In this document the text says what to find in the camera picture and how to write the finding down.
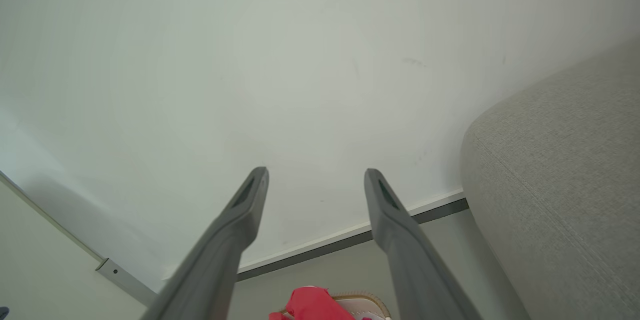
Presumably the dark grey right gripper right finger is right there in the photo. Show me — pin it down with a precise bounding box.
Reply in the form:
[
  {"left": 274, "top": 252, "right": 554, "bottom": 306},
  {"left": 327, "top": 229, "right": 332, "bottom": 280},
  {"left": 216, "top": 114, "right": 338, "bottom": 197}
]
[{"left": 363, "top": 168, "right": 484, "bottom": 320}]

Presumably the grey metal frame strip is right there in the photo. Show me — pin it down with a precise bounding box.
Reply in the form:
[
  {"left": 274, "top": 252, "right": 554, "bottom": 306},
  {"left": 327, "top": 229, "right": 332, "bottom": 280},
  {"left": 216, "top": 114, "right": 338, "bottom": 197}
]
[{"left": 0, "top": 170, "right": 159, "bottom": 307}]

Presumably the white basket with brown rim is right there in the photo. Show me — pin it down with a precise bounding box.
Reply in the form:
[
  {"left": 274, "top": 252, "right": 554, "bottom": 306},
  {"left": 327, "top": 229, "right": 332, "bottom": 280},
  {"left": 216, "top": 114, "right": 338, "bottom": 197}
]
[{"left": 282, "top": 293, "right": 392, "bottom": 320}]

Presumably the grey fabric sofa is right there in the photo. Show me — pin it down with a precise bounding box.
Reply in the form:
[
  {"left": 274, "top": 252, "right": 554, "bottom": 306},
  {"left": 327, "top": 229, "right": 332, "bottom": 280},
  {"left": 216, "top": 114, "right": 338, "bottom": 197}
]
[{"left": 460, "top": 35, "right": 640, "bottom": 320}]

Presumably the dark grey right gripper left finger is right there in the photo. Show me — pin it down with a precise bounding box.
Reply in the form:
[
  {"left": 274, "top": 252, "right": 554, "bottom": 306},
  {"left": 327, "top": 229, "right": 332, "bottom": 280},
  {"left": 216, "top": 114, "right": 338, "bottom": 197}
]
[{"left": 140, "top": 166, "right": 270, "bottom": 320}]

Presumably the red and white garment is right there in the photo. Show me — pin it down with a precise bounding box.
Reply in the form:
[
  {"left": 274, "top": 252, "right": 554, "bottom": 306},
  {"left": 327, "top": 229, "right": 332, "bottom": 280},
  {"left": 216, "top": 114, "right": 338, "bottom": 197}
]
[{"left": 268, "top": 286, "right": 356, "bottom": 320}]

